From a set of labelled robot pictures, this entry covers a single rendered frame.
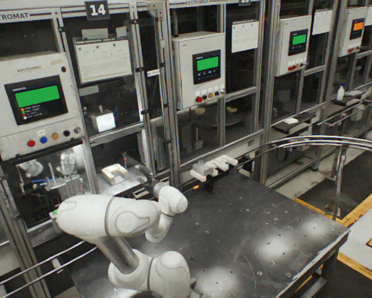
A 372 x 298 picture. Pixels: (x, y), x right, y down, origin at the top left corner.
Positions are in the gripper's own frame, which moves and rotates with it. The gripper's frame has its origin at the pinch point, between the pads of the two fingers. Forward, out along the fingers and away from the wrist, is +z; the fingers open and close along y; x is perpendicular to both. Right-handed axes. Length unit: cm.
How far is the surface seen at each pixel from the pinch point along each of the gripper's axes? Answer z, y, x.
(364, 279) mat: -91, -111, -132
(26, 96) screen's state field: 18, 54, 44
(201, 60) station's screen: 18, 54, -66
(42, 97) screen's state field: 18, 52, 37
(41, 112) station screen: 18, 45, 40
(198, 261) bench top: -40, -44, -9
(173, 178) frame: 22, -30, -38
